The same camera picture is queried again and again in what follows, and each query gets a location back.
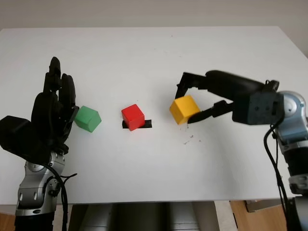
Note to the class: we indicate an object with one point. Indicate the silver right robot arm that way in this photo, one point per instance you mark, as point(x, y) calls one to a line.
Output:
point(293, 130)

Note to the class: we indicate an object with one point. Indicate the green wooden cube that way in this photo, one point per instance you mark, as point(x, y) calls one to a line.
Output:
point(86, 118)

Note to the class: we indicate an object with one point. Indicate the grey robot torso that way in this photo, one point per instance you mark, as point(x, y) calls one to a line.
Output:
point(142, 217)

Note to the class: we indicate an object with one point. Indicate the black tape strip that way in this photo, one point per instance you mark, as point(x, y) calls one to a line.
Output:
point(148, 124)

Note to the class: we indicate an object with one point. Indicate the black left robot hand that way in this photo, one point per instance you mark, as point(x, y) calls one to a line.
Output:
point(48, 110)

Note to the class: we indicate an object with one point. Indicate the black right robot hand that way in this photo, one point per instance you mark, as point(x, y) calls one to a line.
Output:
point(231, 84)

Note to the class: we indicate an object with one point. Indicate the white table leg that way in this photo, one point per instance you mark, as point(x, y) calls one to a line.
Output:
point(222, 216)

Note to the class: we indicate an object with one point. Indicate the red wooden cube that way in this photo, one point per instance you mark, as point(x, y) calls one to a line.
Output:
point(132, 116)

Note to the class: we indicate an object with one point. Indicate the yellow wooden cube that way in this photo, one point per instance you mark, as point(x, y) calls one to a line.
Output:
point(184, 109)

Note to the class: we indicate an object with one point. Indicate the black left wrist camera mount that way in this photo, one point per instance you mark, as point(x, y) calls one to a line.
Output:
point(16, 137)

